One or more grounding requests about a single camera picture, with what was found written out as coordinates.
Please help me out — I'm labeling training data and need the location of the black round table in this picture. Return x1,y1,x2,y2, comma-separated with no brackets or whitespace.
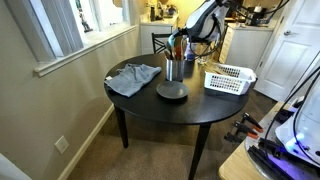
103,53,256,180

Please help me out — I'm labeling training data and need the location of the blue-grey cloth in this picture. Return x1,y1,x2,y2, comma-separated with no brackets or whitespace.
104,63,163,98

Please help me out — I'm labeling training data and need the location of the black metal chair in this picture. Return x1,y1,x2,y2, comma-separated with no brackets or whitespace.
151,32,174,55

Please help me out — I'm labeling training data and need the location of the black round plate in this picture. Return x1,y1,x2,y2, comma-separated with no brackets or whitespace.
156,80,190,101

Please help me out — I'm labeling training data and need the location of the white panel door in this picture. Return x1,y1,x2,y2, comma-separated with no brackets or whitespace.
253,0,320,103

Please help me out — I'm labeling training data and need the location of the teal green ladle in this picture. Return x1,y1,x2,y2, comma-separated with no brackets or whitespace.
167,33,178,48

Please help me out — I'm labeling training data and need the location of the white framed window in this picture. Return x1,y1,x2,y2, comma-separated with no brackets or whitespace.
6,0,139,78

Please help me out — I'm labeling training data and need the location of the silver utensil container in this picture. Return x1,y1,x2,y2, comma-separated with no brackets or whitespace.
165,56,186,83

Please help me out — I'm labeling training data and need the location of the white wall outlet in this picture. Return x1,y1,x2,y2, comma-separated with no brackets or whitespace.
54,135,70,155

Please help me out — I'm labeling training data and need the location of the black coffee maker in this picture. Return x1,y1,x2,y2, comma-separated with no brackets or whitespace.
244,4,268,27

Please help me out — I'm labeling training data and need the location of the white low cabinet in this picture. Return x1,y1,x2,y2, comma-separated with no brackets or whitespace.
139,14,179,56

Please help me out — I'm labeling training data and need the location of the wooden spatula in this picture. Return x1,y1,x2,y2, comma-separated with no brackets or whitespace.
204,63,231,76

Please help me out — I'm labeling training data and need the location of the black metal rail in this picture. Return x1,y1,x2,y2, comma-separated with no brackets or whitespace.
247,145,288,180

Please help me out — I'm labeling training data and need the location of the white kitchen counter cabinet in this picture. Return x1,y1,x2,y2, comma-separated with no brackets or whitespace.
218,23,278,73

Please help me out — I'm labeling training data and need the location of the black clamp with orange handle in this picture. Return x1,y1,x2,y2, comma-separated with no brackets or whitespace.
241,112,264,134
233,120,259,140

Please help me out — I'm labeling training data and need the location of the red spatula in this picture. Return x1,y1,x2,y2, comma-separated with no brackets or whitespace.
174,45,184,62

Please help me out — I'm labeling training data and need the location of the white plastic slotted basket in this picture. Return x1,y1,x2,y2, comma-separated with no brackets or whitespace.
203,63,258,97

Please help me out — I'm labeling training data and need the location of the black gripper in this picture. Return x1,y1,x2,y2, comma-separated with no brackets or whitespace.
169,27,198,44

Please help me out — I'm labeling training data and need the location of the light wooden robot platform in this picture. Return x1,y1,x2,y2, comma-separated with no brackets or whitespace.
218,101,291,180

